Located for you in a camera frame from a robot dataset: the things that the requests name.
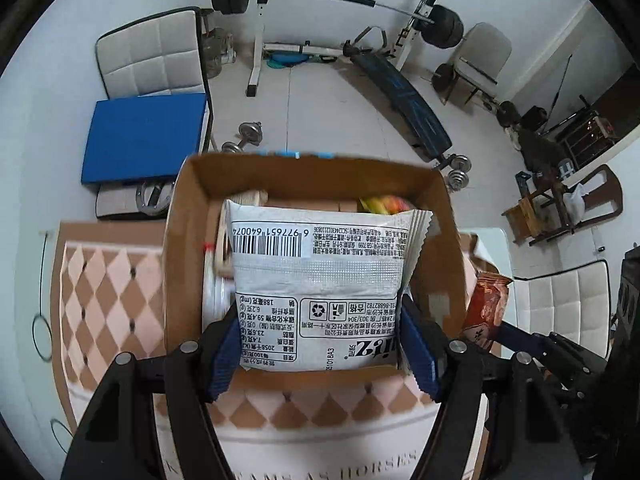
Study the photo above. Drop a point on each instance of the orange snack bag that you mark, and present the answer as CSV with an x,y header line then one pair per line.
x,y
486,309

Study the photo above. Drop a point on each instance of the red white long snack packet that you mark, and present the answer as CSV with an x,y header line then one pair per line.
x,y
218,297

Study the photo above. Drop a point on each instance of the cardboard milk carton box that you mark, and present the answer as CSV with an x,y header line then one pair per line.
x,y
305,182

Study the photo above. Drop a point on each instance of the white quilted chair right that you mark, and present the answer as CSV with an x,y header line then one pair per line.
x,y
575,303

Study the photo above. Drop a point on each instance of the checkered table mat with text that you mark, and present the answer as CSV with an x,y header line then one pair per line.
x,y
274,422

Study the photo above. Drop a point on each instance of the white squat rack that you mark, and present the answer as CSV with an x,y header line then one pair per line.
x,y
324,42

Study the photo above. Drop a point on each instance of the grey folding chair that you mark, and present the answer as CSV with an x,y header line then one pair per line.
x,y
478,60

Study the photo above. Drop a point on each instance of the white grey snack packet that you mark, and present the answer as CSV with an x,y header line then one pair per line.
x,y
319,290

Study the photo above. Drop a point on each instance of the small wooden stool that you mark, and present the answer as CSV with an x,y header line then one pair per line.
x,y
527,221

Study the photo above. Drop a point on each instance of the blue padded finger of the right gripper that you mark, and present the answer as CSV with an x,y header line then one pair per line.
x,y
517,340

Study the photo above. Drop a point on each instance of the chrome dumbbell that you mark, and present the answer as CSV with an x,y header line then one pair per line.
x,y
250,133
457,178

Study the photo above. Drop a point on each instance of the colourful candy bag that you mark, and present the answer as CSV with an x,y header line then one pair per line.
x,y
387,204

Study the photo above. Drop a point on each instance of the black dumbbell on floor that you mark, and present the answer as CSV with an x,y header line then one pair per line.
x,y
507,114

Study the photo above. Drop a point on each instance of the dark wooden chair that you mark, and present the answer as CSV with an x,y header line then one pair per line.
x,y
597,198

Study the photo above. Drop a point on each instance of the white Franzzi cookie packet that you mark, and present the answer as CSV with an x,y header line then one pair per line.
x,y
222,264

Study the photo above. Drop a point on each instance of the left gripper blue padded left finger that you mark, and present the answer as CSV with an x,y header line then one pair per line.
x,y
221,345

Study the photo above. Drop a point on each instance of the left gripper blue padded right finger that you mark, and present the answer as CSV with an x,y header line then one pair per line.
x,y
424,346

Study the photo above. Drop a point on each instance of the white quilted chair with blue cushion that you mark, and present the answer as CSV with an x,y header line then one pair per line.
x,y
157,113

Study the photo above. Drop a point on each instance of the black sit-up bench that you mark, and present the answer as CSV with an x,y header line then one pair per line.
x,y
404,98

